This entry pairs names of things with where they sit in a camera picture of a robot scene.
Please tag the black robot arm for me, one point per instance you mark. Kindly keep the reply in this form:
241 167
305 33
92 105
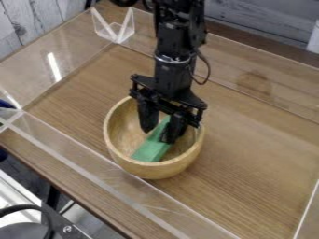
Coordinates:
179 28

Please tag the brown wooden bowl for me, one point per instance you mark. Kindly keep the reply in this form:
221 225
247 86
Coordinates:
123 136

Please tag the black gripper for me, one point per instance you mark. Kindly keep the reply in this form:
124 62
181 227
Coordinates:
165 93

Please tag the clear acrylic enclosure wall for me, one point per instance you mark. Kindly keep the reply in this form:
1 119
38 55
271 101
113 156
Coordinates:
252 185

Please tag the black metal bracket with screw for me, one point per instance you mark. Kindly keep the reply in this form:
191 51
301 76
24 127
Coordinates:
65 230

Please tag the blue object at left edge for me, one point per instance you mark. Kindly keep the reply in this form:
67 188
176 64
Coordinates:
5 104

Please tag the green rectangular block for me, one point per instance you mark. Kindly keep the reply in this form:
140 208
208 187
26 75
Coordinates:
152 148

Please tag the white object at right edge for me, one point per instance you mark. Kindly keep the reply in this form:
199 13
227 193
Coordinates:
312 46

